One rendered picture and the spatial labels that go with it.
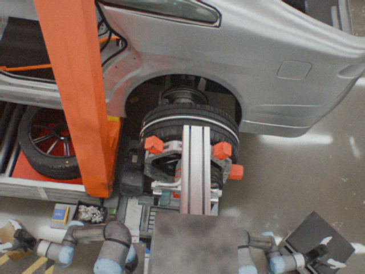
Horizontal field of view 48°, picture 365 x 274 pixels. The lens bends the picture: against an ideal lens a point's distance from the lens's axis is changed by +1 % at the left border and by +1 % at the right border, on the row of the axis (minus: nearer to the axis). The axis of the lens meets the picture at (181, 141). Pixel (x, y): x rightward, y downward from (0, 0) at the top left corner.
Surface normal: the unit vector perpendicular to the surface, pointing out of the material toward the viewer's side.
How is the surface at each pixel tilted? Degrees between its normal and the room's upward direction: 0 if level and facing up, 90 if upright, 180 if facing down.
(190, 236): 0
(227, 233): 0
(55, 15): 90
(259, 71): 90
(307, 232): 0
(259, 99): 90
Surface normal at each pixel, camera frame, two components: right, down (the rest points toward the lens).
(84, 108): -0.08, 0.86
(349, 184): 0.10, -0.49
